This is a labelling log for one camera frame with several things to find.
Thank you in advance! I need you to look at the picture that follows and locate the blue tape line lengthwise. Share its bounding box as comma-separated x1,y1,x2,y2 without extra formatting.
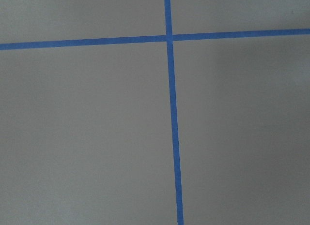
164,0,184,225

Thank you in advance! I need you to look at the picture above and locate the blue tape line crosswise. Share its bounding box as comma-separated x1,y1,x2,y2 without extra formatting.
0,29,310,50

